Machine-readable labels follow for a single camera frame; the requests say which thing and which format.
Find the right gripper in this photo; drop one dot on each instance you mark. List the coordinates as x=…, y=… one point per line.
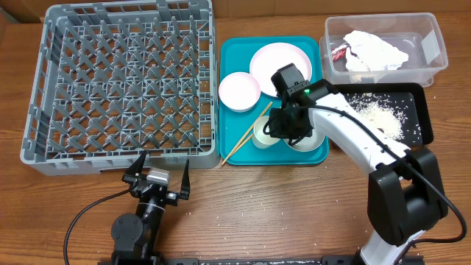
x=288, y=125

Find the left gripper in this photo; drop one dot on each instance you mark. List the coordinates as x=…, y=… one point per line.
x=130, y=174

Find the grey bowl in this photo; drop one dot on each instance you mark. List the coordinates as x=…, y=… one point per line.
x=308, y=144

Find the white paper cup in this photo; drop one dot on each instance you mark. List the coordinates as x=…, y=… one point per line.
x=259, y=138

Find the red snack wrapper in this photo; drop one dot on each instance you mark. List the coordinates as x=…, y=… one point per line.
x=339, y=52

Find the white rice pile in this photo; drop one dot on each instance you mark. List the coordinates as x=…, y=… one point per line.
x=392, y=113

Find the white napkin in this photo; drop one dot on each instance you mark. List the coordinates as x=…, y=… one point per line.
x=368, y=52

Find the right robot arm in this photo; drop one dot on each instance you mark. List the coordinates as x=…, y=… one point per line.
x=405, y=191

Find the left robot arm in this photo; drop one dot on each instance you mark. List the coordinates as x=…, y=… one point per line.
x=135, y=234

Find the grey dishwasher rack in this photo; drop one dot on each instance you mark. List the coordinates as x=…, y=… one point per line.
x=117, y=79

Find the upper wooden chopstick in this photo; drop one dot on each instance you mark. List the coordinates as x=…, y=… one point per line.
x=251, y=127

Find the wooden chopstick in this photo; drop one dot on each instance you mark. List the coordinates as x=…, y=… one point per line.
x=236, y=148
x=251, y=127

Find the lower wooden chopstick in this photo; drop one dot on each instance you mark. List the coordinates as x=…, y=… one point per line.
x=236, y=148

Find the teal plastic tray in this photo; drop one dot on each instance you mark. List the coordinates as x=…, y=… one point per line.
x=236, y=54

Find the small white bowl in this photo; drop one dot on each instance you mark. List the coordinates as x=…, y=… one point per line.
x=239, y=91

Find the white flat plate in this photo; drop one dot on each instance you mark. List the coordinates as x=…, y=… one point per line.
x=271, y=57

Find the black plastic tray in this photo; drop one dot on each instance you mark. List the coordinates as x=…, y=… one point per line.
x=414, y=89

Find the clear plastic bin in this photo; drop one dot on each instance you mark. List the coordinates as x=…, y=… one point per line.
x=416, y=34

